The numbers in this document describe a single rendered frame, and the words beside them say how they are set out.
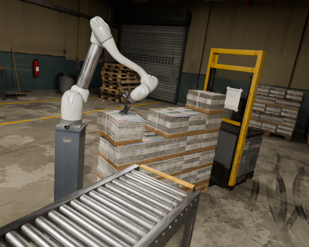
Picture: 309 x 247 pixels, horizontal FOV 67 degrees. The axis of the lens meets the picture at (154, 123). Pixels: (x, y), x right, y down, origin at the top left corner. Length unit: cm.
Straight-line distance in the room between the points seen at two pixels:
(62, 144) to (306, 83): 762
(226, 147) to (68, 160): 225
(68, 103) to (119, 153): 61
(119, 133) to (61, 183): 62
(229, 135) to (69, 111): 229
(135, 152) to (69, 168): 58
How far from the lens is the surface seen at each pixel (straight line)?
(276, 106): 697
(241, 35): 892
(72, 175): 204
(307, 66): 856
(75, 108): 187
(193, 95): 292
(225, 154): 353
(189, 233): 173
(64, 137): 193
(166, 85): 979
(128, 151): 212
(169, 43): 983
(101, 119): 222
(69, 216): 131
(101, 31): 187
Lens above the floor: 157
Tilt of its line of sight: 15 degrees down
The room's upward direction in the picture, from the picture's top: 7 degrees clockwise
